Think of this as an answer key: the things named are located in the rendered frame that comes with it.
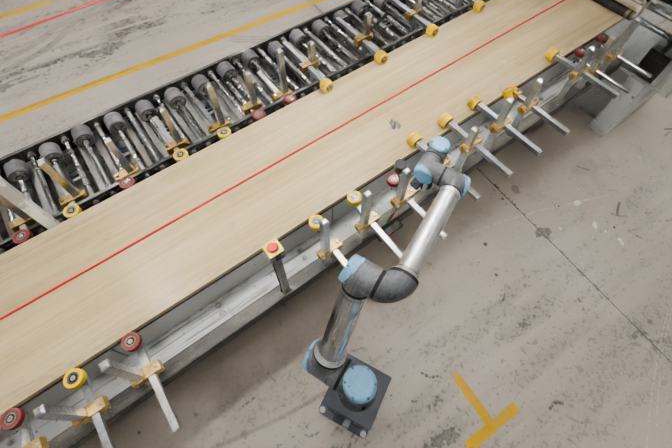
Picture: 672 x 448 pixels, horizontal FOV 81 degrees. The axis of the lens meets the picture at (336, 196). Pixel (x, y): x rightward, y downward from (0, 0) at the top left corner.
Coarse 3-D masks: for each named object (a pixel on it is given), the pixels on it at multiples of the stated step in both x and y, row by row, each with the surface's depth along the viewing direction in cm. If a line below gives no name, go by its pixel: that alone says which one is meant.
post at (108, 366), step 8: (104, 360) 147; (112, 360) 151; (104, 368) 145; (112, 368) 148; (120, 368) 154; (128, 368) 161; (136, 368) 169; (120, 376) 157; (128, 376) 162; (136, 376) 167; (144, 376) 173
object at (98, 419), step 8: (88, 376) 176; (88, 384) 172; (88, 392) 171; (88, 400) 169; (96, 416) 166; (96, 424) 164; (104, 424) 165; (104, 432) 163; (104, 440) 162; (112, 440) 164
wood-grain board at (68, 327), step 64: (512, 0) 305; (384, 64) 268; (512, 64) 268; (256, 128) 238; (320, 128) 238; (384, 128) 239; (448, 128) 239; (128, 192) 215; (192, 192) 215; (256, 192) 215; (320, 192) 215; (0, 256) 195; (64, 256) 195; (128, 256) 196; (192, 256) 196; (64, 320) 180; (128, 320) 180; (0, 384) 166
